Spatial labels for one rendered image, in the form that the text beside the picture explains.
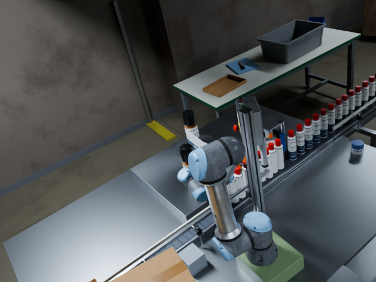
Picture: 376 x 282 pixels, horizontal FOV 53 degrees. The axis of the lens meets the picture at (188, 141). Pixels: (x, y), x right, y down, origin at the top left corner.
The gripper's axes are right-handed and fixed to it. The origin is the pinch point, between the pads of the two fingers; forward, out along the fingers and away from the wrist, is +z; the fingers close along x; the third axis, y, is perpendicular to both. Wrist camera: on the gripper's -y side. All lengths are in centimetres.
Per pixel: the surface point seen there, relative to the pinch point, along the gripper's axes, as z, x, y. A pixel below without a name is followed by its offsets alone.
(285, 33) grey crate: 107, -185, 143
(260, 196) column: 3.8, -14.4, -15.9
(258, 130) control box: -29, -38, -17
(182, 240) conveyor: -10.2, 28.6, -1.3
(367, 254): 98, -27, -44
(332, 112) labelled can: 38, -87, -2
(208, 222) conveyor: -1.3, 13.2, -1.6
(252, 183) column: -5.1, -17.1, -13.6
